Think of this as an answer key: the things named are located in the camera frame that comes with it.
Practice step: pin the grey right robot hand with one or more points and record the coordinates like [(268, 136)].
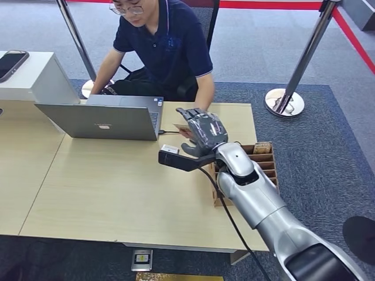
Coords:
[(206, 130)]

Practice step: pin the yellow patterned hotel card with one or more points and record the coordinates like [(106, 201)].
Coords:
[(262, 148), (180, 127)]

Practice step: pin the wooden card rack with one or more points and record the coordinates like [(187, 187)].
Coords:
[(263, 159)]

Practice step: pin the person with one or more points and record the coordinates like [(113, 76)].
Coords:
[(169, 46)]

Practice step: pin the dark blue rug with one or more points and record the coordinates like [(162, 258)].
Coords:
[(308, 132)]

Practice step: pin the grey laptop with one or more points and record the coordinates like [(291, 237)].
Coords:
[(102, 120)]

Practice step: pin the red barrier belt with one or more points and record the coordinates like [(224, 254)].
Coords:
[(263, 5), (354, 40)]

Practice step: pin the yellow patterned board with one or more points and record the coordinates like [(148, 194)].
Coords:
[(175, 277)]

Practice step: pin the metal floor socket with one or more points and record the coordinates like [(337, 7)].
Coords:
[(142, 260)]

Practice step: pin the eyeglasses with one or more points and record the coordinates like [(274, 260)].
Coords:
[(127, 11)]

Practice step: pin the white box cabinet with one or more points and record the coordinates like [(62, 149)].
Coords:
[(44, 77)]

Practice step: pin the black round object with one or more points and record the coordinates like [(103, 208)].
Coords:
[(361, 238)]

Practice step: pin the grey platform block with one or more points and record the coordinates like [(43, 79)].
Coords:
[(363, 13)]

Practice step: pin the black smartphone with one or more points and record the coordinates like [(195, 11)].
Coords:
[(10, 64)]

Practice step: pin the pale wrist camera, black mount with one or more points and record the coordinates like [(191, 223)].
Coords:
[(169, 149)]

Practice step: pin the chrome stanchion post with base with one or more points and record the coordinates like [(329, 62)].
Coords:
[(308, 50), (77, 40)]

